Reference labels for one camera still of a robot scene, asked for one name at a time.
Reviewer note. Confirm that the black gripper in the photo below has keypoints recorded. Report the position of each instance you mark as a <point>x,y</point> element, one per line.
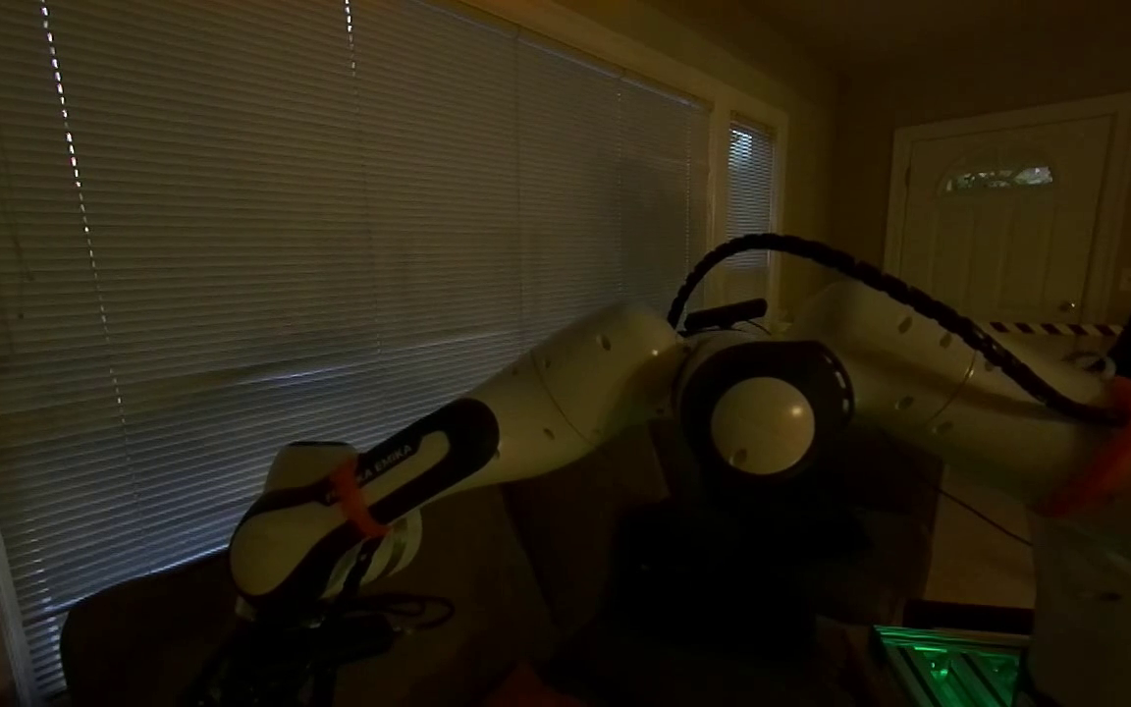
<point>283,655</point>

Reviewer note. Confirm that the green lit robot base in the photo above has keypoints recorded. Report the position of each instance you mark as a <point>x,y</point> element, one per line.
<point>952,670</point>

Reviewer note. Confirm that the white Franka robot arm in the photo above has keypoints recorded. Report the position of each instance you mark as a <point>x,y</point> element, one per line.
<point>589,395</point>

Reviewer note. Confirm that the brown sofa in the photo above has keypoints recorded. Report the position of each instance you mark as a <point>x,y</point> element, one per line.
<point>135,640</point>

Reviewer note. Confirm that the wide window blinds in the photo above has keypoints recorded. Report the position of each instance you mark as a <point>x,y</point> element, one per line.
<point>266,262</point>

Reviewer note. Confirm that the narrow side window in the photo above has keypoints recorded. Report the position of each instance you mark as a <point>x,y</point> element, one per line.
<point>749,199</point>

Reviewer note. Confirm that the white panel door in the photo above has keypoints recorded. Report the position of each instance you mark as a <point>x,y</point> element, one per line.
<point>1022,247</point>

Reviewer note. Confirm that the black bar camera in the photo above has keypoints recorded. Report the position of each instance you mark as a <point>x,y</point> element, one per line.
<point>727,315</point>

